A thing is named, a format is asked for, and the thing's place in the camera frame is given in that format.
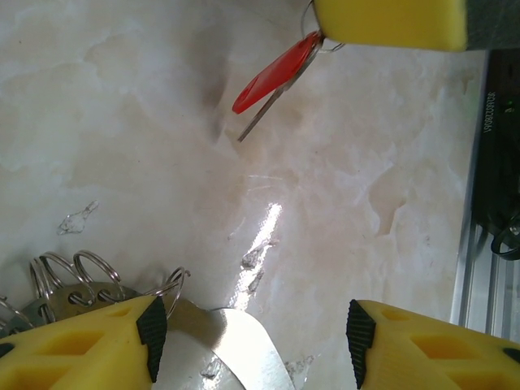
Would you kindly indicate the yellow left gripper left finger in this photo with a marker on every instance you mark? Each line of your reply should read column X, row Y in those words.
column 73, row 353

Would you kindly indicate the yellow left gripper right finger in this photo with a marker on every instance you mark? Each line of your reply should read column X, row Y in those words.
column 438, row 357

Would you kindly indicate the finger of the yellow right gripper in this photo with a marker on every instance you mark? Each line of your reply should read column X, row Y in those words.
column 390, row 20

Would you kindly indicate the red plastic key tag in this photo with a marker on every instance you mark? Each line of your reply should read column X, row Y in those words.
column 272, row 77

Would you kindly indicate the silver key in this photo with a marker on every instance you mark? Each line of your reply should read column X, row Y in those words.
column 260, row 118

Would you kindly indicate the black device at table edge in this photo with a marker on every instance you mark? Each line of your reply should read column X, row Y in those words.
column 467, row 284

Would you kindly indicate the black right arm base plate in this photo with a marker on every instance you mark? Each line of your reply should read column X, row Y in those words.
column 499, row 142

